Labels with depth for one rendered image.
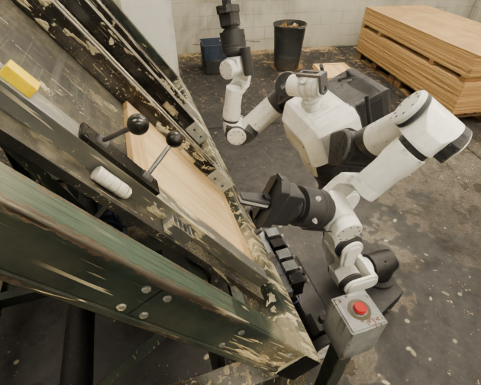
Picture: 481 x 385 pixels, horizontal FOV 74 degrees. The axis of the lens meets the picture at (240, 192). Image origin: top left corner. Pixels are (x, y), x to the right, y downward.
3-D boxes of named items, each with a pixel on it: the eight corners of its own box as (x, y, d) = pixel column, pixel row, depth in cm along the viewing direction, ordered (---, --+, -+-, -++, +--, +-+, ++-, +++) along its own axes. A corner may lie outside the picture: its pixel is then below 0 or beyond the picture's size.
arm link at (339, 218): (334, 218, 64) (372, 222, 70) (314, 179, 71) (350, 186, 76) (303, 248, 71) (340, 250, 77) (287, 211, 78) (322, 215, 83)
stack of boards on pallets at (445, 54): (524, 119, 382) (568, 50, 332) (445, 126, 369) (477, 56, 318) (409, 55, 567) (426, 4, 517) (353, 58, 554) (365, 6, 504)
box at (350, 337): (372, 350, 103) (388, 321, 91) (340, 362, 100) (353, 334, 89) (351, 317, 112) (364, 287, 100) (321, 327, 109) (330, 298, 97)
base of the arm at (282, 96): (285, 101, 135) (306, 80, 130) (301, 122, 129) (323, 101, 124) (266, 88, 123) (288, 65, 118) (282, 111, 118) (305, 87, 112)
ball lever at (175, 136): (153, 188, 69) (189, 139, 72) (140, 177, 66) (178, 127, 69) (145, 183, 71) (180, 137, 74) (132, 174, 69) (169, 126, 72)
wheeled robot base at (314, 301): (359, 253, 225) (371, 220, 203) (410, 321, 187) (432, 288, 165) (274, 277, 210) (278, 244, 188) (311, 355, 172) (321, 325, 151)
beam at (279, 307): (292, 381, 96) (322, 363, 95) (273, 375, 88) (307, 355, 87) (175, 94, 257) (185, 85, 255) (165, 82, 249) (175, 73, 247)
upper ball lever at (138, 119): (101, 156, 62) (150, 136, 55) (84, 143, 59) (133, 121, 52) (108, 141, 64) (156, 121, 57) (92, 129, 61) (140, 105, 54)
